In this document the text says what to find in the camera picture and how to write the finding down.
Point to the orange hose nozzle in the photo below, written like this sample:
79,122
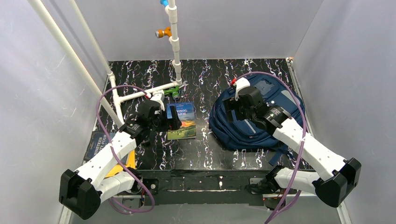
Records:
160,33

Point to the yellow book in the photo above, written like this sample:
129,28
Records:
128,161

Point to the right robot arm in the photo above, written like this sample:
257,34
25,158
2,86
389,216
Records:
333,178

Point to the green hose nozzle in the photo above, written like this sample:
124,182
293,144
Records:
174,92

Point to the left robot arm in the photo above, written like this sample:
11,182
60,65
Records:
104,175

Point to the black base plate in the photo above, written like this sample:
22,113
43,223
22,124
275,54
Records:
180,186

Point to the navy blue backpack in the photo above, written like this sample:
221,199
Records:
243,134

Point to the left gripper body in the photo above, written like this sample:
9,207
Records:
170,116

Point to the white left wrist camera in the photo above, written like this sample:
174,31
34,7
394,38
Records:
158,96

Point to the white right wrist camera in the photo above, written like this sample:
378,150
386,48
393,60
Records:
240,84

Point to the blue pipe fitting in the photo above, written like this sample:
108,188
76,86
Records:
164,3

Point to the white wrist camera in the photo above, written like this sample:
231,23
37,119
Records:
240,84
158,96

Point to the Animal Farm green book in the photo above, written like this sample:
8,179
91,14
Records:
187,116

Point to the Nineteen Eighty-Four dark book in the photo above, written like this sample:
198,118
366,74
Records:
97,142

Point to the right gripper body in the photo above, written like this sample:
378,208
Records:
234,105

